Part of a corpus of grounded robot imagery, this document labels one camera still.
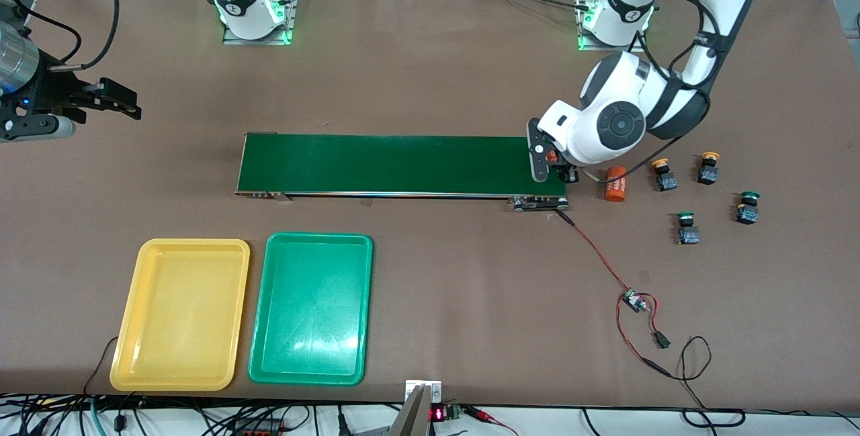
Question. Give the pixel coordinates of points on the grey metal camera mount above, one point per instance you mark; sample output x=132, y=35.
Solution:
x=416, y=416

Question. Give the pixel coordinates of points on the red clip lead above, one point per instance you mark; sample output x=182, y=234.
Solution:
x=487, y=416

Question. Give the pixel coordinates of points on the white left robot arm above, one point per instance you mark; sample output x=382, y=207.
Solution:
x=618, y=123

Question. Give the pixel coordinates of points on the orange power strip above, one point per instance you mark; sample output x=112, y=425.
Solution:
x=259, y=430

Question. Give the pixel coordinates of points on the orange 4680 battery cylinder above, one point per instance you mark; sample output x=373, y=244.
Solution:
x=615, y=189
x=551, y=157

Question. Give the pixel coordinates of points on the small speed controller board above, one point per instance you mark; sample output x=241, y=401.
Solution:
x=631, y=300

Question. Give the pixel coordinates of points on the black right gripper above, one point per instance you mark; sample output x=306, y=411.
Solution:
x=55, y=91

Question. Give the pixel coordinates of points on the yellow plastic tray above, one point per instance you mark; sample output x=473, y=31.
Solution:
x=178, y=328

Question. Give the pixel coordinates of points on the green push button switch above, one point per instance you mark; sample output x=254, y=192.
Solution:
x=747, y=213
x=687, y=233

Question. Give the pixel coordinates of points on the red digit display module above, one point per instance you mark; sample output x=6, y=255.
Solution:
x=438, y=414

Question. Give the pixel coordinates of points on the green plastic tray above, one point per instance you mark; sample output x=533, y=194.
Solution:
x=309, y=328

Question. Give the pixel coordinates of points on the green conveyor belt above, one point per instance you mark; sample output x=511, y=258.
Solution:
x=430, y=181

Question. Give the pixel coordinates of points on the yellow push button switch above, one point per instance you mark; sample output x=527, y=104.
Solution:
x=665, y=181
x=707, y=172

